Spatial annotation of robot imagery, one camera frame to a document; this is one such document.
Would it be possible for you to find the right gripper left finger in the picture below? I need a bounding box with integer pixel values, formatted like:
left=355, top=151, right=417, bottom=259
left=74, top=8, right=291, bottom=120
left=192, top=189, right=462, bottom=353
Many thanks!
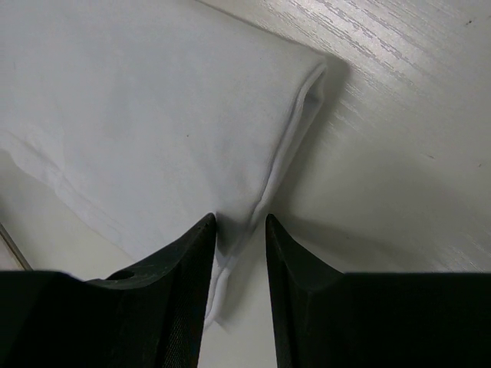
left=1, top=214, right=217, bottom=367

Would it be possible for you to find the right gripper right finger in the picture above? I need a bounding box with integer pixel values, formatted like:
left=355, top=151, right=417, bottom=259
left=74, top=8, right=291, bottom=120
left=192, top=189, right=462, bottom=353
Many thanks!
left=265, top=215, right=490, bottom=367

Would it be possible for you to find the white skirt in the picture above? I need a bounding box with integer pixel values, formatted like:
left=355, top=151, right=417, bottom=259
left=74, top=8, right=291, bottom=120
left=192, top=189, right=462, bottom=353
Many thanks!
left=1, top=1, right=328, bottom=324

